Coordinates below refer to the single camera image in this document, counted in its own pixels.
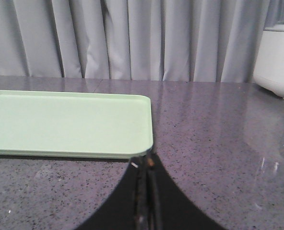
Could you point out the grey pleated curtain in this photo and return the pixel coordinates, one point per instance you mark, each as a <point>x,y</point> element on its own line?
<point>159,40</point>

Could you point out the white rounded appliance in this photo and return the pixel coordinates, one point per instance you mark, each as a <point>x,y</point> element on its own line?
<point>269,67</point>

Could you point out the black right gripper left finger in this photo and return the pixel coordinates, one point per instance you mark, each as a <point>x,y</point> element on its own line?
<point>126,207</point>

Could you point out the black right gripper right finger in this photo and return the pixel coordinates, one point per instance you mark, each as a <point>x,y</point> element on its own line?
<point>170,208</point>

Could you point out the light green plastic tray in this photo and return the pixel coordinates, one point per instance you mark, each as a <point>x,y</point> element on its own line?
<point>75,124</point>

